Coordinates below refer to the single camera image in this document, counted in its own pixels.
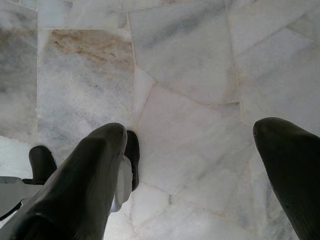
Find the black robot foot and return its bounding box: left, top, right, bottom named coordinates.
left=123, top=129, right=141, bottom=191
left=28, top=145, right=58, bottom=181

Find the black left robot foot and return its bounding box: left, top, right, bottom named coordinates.
left=28, top=145, right=58, bottom=181

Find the black right robot foot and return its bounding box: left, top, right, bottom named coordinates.
left=123, top=129, right=141, bottom=191

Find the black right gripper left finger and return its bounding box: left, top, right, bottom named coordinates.
left=0, top=122, right=128, bottom=240

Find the grey left robot leg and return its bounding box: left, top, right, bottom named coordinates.
left=0, top=175, right=47, bottom=221

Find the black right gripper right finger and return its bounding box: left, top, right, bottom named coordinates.
left=252, top=117, right=320, bottom=240

